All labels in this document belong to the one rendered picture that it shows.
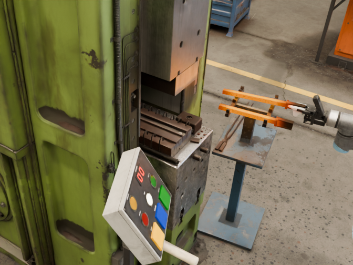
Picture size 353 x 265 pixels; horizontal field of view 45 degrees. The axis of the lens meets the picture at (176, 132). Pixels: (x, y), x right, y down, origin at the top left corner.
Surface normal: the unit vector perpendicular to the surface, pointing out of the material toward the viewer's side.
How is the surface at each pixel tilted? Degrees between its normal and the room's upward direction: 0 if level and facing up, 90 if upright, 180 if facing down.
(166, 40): 90
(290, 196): 0
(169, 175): 90
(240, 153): 0
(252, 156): 0
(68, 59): 89
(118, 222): 90
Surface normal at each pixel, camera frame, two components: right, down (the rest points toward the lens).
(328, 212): 0.06, -0.80
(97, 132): -0.51, 0.47
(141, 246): -0.10, 0.59
